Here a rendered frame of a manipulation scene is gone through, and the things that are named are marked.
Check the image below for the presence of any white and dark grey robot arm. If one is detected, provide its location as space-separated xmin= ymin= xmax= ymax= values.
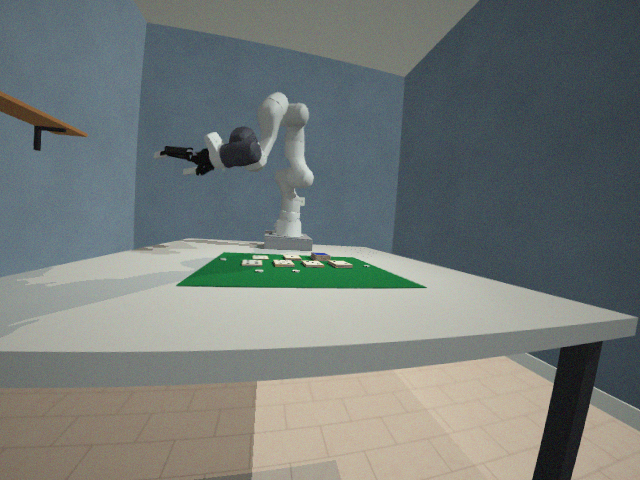
xmin=204 ymin=92 xmax=314 ymax=237

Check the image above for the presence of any green felt mat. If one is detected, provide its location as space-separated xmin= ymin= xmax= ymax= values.
xmin=176 ymin=252 xmax=427 ymax=288

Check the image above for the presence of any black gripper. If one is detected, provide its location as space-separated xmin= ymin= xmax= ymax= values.
xmin=154 ymin=146 xmax=214 ymax=175

